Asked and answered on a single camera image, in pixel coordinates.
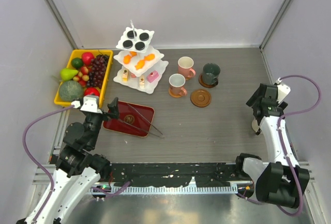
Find cream cup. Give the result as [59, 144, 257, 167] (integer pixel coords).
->
[251, 119, 261, 135]

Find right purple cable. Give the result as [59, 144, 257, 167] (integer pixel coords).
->
[236, 75, 322, 216]

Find pink cake with cherry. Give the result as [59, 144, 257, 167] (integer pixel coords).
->
[146, 70, 159, 83]

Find red apple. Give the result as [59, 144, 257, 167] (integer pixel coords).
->
[81, 52, 95, 66]
[84, 87, 100, 96]

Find red lacquer snack tray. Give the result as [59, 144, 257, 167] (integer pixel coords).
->
[103, 101, 155, 138]

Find dark purple grape bunch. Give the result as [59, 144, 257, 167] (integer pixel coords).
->
[86, 54, 109, 88]

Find green melon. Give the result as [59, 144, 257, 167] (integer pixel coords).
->
[58, 81, 84, 102]

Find small red cherry cluster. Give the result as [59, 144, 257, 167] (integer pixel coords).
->
[72, 66, 89, 87]

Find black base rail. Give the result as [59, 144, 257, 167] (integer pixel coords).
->
[110, 162, 251, 188]

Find stack of wooden coasters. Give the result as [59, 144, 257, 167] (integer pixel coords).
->
[199, 74, 218, 88]

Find red apple at front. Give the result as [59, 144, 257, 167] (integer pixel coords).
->
[84, 87, 100, 96]

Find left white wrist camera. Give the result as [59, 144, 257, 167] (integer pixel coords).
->
[71, 95, 102, 114]

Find cream cake with chocolate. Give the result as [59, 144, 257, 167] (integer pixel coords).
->
[139, 75, 145, 88]

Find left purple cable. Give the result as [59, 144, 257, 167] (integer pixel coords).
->
[22, 104, 131, 224]

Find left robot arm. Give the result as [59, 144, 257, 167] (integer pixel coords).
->
[18, 95, 119, 223]

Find white three-tier serving stand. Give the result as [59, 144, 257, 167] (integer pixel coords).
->
[113, 22, 169, 94]

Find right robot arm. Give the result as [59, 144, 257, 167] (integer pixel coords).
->
[234, 83, 310, 209]

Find green lime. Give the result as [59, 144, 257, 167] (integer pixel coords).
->
[71, 57, 84, 70]

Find dark green mug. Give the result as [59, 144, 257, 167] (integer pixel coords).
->
[202, 63, 220, 86]

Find pink mug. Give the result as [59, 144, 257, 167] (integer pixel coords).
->
[177, 56, 196, 78]
[169, 73, 187, 96]

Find metal tweezers tongs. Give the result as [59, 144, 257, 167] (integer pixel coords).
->
[117, 101, 164, 138]

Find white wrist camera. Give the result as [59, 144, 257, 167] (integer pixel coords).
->
[71, 95, 102, 114]
[274, 78, 291, 104]

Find purple cable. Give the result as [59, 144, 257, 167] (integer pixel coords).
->
[22, 104, 131, 224]
[236, 75, 322, 216]

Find dark wooden coaster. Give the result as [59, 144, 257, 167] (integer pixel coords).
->
[190, 89, 212, 108]

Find black round cookie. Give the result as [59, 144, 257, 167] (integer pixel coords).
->
[135, 41, 145, 51]
[123, 40, 133, 49]
[139, 33, 149, 41]
[127, 30, 137, 39]

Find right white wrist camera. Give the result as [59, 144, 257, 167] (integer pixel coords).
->
[274, 78, 291, 104]

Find red apple at back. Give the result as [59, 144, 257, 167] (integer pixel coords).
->
[81, 52, 95, 66]

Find green pear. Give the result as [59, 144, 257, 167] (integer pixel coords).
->
[60, 68, 79, 81]

